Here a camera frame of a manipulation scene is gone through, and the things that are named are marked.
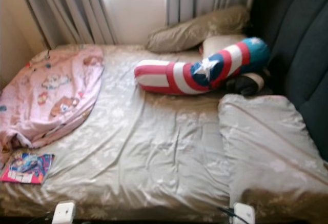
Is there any pink cartoon print duvet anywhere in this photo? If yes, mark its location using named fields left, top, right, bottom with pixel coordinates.
left=0, top=47, right=105, bottom=171

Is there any colourful comic book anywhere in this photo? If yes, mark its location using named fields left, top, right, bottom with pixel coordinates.
left=1, top=152, right=55, bottom=185

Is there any bed with grey floral sheet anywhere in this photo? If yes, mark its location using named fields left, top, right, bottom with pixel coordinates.
left=0, top=44, right=328, bottom=222

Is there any long Captain America pillow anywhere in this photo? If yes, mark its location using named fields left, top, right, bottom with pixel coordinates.
left=134, top=37, right=271, bottom=95

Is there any olive floral pillow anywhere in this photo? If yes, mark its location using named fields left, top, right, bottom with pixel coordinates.
left=146, top=5, right=251, bottom=54

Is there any small cream pillow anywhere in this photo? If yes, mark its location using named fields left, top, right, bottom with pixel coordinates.
left=201, top=33, right=247, bottom=59

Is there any black and cream plush toy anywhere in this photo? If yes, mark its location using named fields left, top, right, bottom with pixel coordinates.
left=225, top=69, right=272, bottom=97

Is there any folded grey floral quilt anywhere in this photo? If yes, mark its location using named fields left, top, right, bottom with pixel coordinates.
left=218, top=94, right=328, bottom=219

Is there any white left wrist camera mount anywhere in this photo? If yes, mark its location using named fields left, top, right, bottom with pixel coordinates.
left=52, top=200, right=76, bottom=224

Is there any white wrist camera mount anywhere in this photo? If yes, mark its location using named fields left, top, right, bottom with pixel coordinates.
left=52, top=200, right=76, bottom=224
left=232, top=202, right=256, bottom=224

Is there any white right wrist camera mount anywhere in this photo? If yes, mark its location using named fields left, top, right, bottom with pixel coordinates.
left=232, top=202, right=256, bottom=224

